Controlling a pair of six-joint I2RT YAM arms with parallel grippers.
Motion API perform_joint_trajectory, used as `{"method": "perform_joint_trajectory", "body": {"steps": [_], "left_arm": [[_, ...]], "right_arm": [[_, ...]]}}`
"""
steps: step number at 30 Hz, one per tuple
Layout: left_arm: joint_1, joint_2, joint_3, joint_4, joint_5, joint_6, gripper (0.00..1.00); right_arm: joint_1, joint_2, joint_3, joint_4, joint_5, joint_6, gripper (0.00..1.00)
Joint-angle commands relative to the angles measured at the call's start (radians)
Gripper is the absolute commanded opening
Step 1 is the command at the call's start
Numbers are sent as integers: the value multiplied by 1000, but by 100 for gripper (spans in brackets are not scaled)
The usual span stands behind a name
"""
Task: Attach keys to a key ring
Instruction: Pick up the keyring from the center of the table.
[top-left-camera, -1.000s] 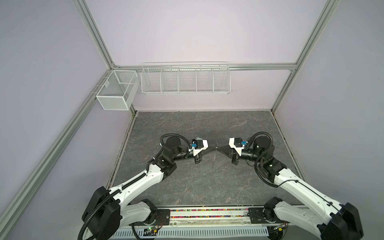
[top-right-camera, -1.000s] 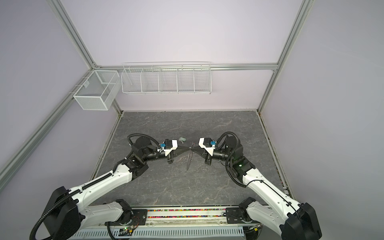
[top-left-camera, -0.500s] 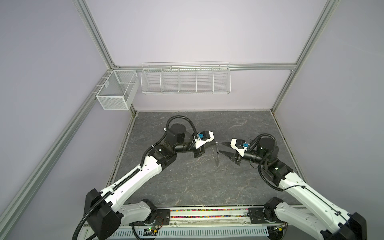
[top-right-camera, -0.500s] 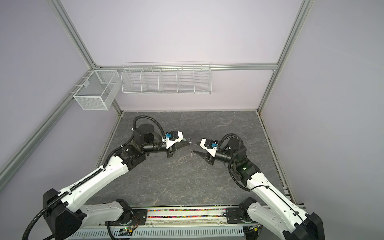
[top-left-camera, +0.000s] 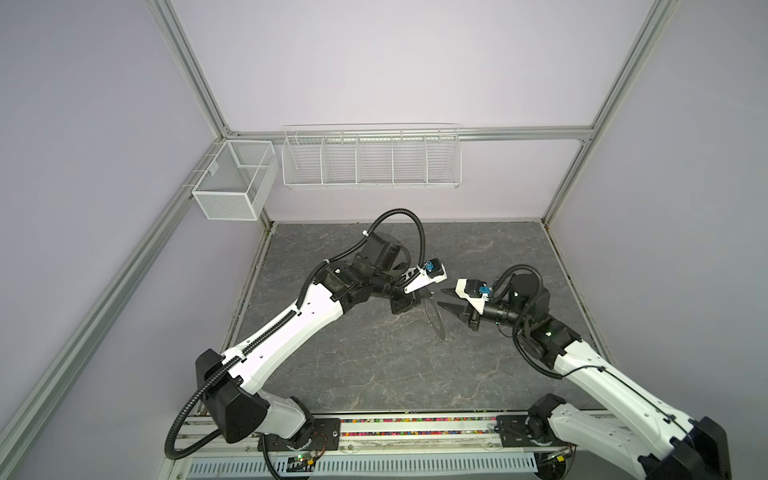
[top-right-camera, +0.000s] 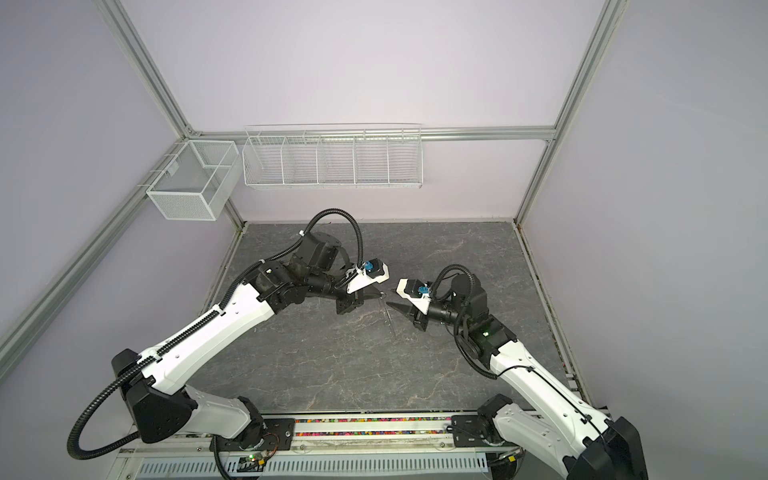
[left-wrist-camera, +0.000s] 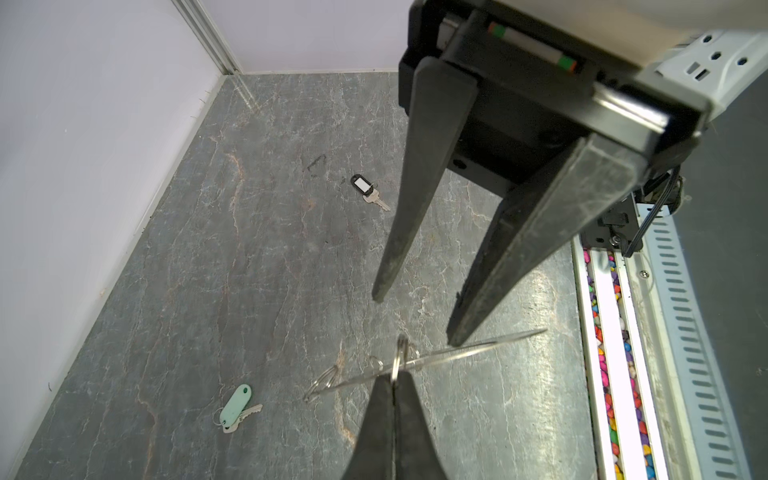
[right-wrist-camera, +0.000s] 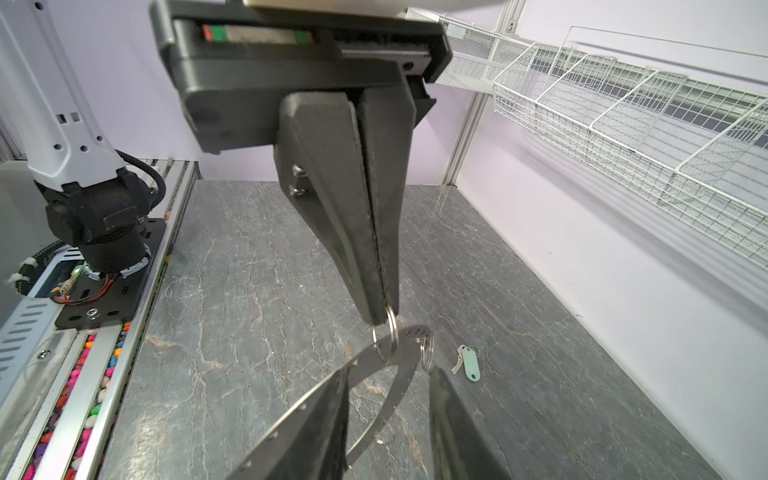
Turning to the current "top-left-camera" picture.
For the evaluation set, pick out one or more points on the aluminium mounting rail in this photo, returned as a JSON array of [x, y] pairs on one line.
[[409, 433]]

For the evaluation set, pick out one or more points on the white wire shelf basket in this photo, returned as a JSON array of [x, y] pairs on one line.
[[357, 156]]

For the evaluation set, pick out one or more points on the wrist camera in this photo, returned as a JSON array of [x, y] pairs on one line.
[[475, 292], [416, 278]]

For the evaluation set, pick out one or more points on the aluminium frame profile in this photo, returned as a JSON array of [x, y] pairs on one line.
[[99, 127]]

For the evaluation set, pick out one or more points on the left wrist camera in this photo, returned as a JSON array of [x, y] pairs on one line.
[[416, 278]]

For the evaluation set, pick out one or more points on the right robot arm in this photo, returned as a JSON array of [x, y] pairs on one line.
[[654, 439]]

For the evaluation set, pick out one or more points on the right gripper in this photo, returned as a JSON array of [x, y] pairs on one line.
[[463, 313]]

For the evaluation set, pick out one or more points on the white mesh box basket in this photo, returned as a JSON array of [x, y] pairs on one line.
[[237, 180]]

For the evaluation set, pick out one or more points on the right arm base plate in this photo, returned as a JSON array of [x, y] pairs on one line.
[[522, 430]]

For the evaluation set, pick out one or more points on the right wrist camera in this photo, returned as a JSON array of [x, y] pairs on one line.
[[475, 292]]

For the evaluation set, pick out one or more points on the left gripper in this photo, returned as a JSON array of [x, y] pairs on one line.
[[408, 301]]

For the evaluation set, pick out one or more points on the grey perforated ring disc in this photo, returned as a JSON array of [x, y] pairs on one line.
[[434, 316]]

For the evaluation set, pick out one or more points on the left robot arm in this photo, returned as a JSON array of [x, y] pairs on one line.
[[230, 401]]

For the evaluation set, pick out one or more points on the white vented cable duct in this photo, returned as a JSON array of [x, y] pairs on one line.
[[359, 465]]

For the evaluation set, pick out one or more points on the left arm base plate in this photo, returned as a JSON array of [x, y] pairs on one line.
[[316, 434]]

